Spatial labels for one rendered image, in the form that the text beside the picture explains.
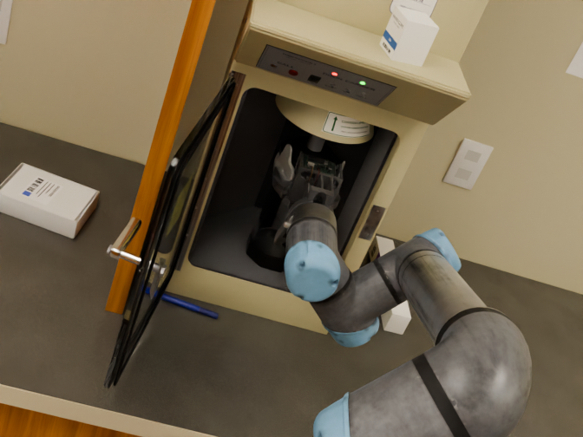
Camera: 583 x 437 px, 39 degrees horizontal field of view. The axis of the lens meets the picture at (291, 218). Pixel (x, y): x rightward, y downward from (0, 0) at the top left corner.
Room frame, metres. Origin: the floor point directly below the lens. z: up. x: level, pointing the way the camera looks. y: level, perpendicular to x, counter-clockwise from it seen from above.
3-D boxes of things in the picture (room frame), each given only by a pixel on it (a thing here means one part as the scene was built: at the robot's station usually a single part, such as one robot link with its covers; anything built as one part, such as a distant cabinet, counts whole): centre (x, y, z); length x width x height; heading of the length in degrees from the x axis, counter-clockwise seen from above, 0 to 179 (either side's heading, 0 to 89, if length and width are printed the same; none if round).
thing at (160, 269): (0.87, 0.14, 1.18); 0.02 x 0.02 x 0.06; 1
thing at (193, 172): (0.97, 0.16, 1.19); 0.30 x 0.01 x 0.40; 1
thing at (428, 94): (1.12, 0.00, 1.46); 0.32 x 0.12 x 0.10; 101
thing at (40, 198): (1.24, 0.44, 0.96); 0.16 x 0.12 x 0.04; 93
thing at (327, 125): (1.28, 0.01, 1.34); 0.18 x 0.18 x 0.05
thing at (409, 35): (1.13, -0.05, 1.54); 0.05 x 0.05 x 0.06; 27
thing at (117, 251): (0.90, 0.18, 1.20); 0.10 x 0.05 x 0.03; 1
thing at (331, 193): (1.13, -0.02, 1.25); 0.12 x 0.08 x 0.09; 11
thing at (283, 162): (1.22, 0.05, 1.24); 0.09 x 0.03 x 0.06; 35
